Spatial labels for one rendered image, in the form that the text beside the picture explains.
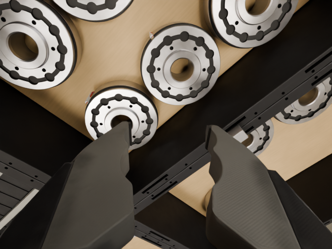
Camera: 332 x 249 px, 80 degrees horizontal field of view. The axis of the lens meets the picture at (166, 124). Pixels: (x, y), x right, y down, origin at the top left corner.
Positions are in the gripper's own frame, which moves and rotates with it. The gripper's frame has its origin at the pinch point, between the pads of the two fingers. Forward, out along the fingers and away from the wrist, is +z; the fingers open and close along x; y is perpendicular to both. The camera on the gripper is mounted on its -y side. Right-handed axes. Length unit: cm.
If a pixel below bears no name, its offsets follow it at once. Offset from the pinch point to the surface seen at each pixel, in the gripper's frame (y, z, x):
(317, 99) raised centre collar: 3.8, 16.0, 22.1
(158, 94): 3.5, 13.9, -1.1
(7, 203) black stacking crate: 27.5, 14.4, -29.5
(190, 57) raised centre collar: -1.5, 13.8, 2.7
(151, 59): -1.0, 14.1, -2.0
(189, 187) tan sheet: 25.5, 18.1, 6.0
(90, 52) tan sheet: -1.0, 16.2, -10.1
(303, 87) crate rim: -0.1, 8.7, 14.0
